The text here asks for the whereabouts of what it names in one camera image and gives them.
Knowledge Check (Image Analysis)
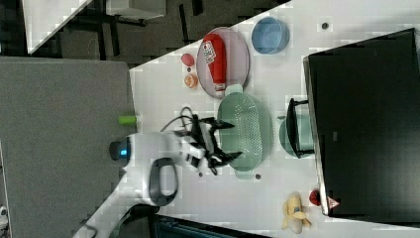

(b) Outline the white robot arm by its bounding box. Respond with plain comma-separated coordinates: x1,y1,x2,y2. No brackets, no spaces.
72,114,240,238

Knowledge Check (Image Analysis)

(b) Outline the purple round plate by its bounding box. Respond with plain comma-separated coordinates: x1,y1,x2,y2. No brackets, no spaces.
196,28,250,99

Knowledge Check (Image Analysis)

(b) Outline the green mug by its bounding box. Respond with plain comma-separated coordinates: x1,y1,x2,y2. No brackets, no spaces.
276,114,314,158

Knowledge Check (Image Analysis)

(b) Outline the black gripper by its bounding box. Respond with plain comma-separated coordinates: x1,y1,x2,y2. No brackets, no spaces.
181,114,242,176

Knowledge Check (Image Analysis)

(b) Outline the mint green oval strainer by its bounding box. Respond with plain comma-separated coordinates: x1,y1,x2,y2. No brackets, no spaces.
217,84,272,179

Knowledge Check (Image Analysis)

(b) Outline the toy strawberry near plate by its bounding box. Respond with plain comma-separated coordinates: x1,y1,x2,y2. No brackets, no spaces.
181,54,195,66

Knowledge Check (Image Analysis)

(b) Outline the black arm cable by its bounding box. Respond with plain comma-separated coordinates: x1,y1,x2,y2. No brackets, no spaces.
159,106,196,133

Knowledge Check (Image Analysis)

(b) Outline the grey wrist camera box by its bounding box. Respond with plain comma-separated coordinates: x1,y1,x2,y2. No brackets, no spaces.
182,143,206,169

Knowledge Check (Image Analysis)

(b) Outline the toy strawberry near oven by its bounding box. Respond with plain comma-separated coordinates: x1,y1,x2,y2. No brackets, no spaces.
309,189,321,206

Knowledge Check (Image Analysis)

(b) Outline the black toaster oven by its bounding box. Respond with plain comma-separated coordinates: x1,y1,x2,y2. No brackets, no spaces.
303,29,420,227

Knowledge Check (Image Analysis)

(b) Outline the plush peeled banana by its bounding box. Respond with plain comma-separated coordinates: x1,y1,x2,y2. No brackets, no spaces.
281,192,311,234

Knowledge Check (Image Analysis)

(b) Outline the blue bowl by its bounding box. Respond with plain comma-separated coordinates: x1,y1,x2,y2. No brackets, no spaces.
252,17,290,55

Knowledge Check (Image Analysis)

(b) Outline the red ketchup bottle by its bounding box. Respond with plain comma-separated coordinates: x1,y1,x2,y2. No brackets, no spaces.
202,33,227,91

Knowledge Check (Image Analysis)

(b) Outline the green marker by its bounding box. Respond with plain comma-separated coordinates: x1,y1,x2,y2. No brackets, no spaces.
118,115,137,126

